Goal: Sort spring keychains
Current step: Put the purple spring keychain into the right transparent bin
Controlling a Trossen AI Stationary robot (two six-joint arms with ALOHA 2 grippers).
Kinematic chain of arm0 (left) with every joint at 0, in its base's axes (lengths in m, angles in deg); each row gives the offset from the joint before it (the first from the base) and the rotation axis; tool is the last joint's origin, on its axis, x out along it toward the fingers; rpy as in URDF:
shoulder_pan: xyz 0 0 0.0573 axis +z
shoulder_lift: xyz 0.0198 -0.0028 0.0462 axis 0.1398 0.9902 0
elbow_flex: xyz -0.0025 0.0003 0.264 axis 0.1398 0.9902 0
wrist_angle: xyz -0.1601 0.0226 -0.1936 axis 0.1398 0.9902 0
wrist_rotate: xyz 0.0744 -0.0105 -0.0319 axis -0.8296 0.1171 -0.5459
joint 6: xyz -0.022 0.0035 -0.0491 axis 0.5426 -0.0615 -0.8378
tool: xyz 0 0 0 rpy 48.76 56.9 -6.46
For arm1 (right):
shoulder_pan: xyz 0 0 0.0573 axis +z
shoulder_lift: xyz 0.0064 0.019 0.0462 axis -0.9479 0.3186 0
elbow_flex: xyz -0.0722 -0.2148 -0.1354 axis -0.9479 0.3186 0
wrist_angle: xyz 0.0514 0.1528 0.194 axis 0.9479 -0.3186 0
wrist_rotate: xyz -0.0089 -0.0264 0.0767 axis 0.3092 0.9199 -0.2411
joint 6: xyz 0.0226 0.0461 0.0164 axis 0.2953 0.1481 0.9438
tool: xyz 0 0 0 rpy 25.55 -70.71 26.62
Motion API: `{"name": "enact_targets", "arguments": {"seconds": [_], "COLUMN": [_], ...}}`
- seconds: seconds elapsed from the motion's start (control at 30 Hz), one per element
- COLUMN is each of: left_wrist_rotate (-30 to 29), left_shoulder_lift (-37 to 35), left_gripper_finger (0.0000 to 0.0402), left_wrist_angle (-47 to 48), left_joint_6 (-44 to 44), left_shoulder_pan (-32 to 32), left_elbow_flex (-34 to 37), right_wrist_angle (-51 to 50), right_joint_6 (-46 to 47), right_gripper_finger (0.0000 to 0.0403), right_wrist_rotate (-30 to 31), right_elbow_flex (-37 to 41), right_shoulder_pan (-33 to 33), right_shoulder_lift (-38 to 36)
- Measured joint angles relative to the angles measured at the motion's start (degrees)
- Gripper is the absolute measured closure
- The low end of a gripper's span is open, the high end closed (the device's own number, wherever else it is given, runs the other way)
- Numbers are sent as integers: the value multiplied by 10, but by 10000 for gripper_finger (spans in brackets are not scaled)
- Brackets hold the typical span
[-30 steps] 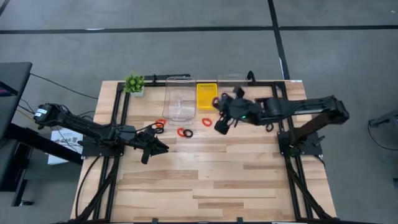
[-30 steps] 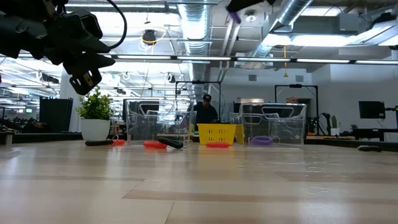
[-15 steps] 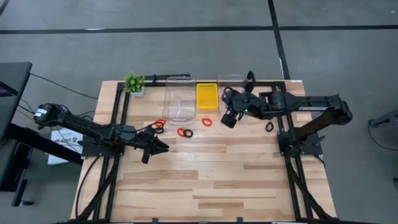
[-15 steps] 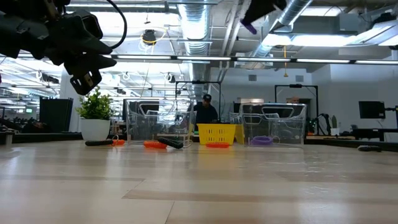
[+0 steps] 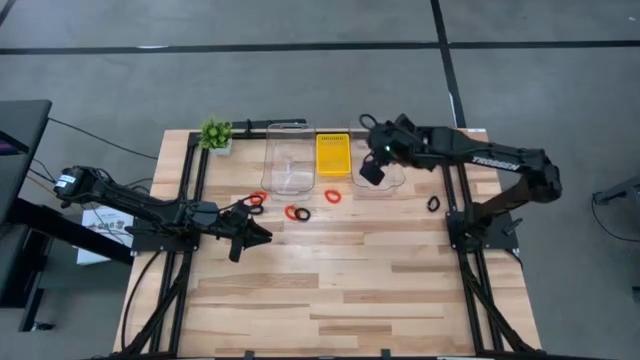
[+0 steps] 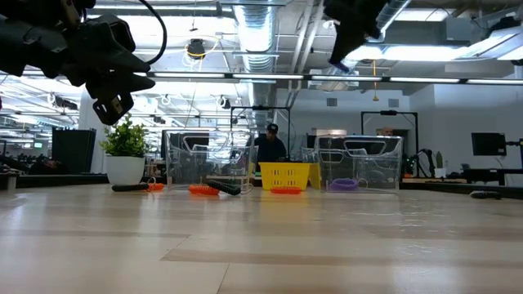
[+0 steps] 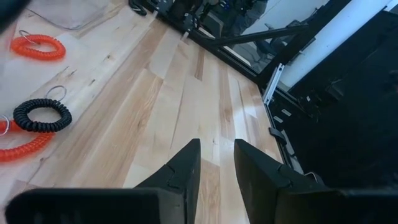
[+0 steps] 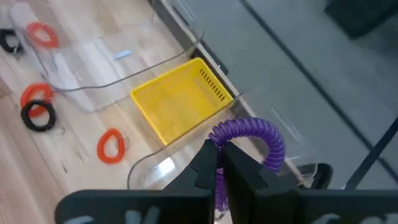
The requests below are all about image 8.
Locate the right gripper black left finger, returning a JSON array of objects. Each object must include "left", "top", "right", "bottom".
[{"left": 54, "top": 138, "right": 218, "bottom": 224}]

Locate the yellow plastic basket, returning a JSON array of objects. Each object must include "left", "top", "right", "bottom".
[{"left": 129, "top": 57, "right": 234, "bottom": 146}]

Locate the black upright frame post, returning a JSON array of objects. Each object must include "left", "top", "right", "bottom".
[{"left": 345, "top": 117, "right": 398, "bottom": 190}]

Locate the dark furniture base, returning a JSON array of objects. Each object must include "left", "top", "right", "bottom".
[{"left": 325, "top": 0, "right": 398, "bottom": 40}]

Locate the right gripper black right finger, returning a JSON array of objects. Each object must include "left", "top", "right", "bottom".
[{"left": 222, "top": 141, "right": 398, "bottom": 224}]

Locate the black clamp loop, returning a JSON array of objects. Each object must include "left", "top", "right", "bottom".
[{"left": 295, "top": 162, "right": 334, "bottom": 190}]

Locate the orange spring keychain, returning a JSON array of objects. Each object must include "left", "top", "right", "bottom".
[
  {"left": 20, "top": 83, "right": 55, "bottom": 118},
  {"left": 25, "top": 21, "right": 60, "bottom": 49},
  {"left": 96, "top": 128, "right": 131, "bottom": 165}
]

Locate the purple spring keychain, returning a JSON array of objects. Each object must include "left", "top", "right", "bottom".
[{"left": 207, "top": 116, "right": 286, "bottom": 218}]

